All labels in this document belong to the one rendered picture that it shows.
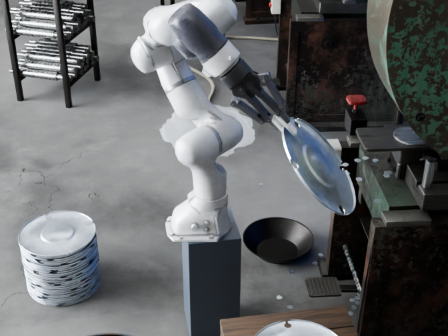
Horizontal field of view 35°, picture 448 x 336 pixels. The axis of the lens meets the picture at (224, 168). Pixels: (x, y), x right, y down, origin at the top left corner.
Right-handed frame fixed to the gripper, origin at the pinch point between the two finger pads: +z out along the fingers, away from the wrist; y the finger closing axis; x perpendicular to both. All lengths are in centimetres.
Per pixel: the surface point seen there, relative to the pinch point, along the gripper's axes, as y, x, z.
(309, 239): -66, 86, 74
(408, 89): 29.5, -0.4, 10.9
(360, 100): -6, 78, 34
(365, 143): -3, 43, 34
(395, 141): 4, 47, 41
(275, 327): -48, 0, 50
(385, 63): 29.4, -0.3, 2.2
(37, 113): -188, 182, -39
